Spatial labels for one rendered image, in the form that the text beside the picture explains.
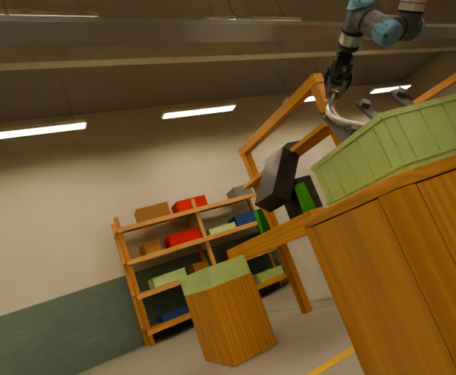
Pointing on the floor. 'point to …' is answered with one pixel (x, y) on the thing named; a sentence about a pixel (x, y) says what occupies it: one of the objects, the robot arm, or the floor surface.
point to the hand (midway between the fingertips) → (332, 96)
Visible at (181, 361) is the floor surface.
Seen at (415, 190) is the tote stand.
